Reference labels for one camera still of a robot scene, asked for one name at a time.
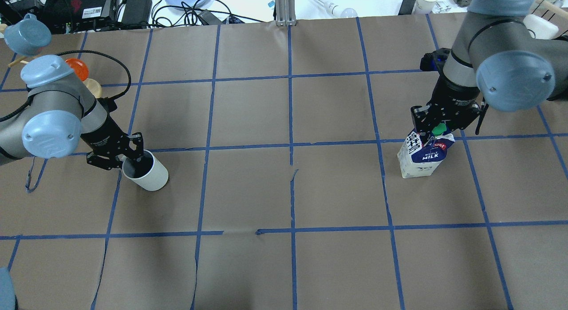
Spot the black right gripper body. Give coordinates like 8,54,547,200
410,77,485,133

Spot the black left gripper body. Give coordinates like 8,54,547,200
81,116,144,170

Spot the blue white milk carton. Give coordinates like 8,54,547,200
397,123,455,179

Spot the white mug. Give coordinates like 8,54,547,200
121,150,169,192

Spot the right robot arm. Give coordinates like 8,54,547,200
410,0,568,143

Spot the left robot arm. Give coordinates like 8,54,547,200
0,55,144,170

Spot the white paper cup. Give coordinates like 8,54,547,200
413,0,438,14

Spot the orange mug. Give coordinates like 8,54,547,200
65,58,89,81

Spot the blue mug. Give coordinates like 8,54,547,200
4,14,51,56

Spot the black power adapter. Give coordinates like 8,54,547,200
120,0,152,29

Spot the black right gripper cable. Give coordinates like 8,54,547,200
475,103,489,135

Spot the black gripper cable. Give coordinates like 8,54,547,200
0,50,132,124
475,103,489,135

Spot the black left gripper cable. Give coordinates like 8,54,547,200
0,50,132,124

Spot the aluminium frame post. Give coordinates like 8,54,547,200
274,0,297,27

